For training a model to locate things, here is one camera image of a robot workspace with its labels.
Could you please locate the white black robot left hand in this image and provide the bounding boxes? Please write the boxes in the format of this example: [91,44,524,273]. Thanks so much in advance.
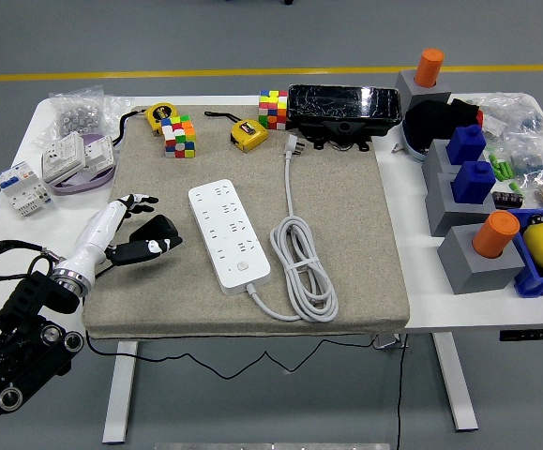
[53,192,184,288]

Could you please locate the black plug adapter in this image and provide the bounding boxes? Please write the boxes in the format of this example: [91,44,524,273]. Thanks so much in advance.
[128,214,181,245]

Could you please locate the white power strip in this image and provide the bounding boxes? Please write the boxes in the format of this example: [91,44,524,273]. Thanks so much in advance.
[188,177,273,296]

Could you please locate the thin black adapter cord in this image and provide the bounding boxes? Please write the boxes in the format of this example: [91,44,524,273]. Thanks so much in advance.
[84,327,379,381]

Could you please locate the white blue circuit breaker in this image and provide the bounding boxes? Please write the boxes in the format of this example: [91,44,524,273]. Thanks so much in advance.
[0,161,54,218]

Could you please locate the clear bag of metal nuts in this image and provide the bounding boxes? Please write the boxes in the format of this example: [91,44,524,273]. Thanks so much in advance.
[31,84,129,151]

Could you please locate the puzzle cube white tiles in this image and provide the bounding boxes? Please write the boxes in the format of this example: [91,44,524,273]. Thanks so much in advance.
[160,114,197,159]

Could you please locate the yellow tape measure black label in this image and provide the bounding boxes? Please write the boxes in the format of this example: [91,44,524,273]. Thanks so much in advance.
[111,102,181,138]

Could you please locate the white table leg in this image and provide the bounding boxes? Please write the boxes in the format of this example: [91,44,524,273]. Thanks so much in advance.
[101,340,140,445]
[432,332,479,431]

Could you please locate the puzzle cube yellow tiles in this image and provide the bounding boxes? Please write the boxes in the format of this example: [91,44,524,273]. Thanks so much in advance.
[258,89,290,131]

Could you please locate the grey-brown mat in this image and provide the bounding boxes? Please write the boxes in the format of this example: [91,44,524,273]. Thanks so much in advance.
[82,103,412,339]

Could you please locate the black cracked-screen device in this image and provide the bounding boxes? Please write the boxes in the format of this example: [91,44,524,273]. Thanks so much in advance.
[285,83,402,154]

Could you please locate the grey block holder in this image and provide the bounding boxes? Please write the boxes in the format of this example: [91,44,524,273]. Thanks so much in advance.
[395,69,453,112]
[424,172,497,238]
[422,139,458,179]
[437,224,526,295]

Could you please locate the black cloth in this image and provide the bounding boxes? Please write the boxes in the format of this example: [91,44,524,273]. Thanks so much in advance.
[404,97,481,154]

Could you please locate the orange cylinder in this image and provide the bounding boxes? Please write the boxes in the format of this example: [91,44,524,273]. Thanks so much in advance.
[471,210,521,260]
[414,48,445,89]

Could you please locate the blue block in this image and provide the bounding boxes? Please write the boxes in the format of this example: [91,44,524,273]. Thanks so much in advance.
[450,160,496,205]
[445,124,487,166]

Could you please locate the green plastic pegs pile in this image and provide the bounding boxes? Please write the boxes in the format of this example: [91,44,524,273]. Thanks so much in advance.
[488,152,517,183]

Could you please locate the black component strip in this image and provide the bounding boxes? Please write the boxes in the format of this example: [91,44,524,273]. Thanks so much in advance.
[492,190,525,211]

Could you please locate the clear bag of small parts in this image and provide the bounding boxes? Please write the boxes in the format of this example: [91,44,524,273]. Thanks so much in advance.
[475,92,543,142]

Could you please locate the clear bag of blue parts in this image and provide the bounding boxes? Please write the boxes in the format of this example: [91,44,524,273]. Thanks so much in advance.
[505,135,543,188]

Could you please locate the blue plastic bin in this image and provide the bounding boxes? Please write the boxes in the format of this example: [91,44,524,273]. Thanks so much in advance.
[506,207,543,299]

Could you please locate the black table control panel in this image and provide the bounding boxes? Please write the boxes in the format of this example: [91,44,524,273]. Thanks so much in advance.
[499,329,543,342]

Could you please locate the white wall socket panel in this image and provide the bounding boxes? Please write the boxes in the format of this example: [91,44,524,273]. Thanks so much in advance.
[40,131,87,185]
[81,133,115,173]

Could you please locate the white power strip cord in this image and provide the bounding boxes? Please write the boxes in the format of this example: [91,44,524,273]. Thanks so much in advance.
[247,132,339,323]

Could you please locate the grey metal table bracket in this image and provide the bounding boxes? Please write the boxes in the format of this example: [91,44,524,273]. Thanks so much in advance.
[371,333,408,351]

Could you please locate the black hanging cable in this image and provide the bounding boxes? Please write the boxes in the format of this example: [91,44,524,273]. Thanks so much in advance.
[395,335,408,450]

